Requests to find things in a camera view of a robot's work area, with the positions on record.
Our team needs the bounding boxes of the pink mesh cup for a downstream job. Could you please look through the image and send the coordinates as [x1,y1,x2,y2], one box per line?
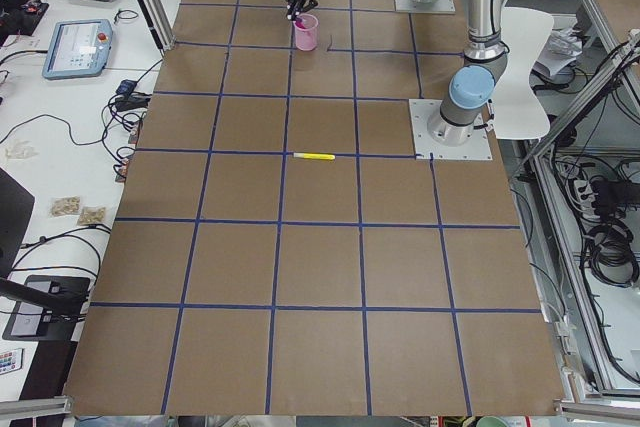
[293,14,319,52]

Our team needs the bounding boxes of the yellow marker pen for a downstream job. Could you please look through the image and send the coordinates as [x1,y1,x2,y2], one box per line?
[292,152,336,161]

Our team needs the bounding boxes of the black power adapter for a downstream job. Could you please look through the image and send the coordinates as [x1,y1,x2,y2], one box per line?
[116,79,137,97]

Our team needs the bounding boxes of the white plastic chair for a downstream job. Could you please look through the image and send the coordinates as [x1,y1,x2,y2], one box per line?
[492,7,554,140]

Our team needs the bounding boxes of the black cable bundle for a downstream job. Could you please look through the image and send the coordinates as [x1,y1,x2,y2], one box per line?
[64,91,151,178]

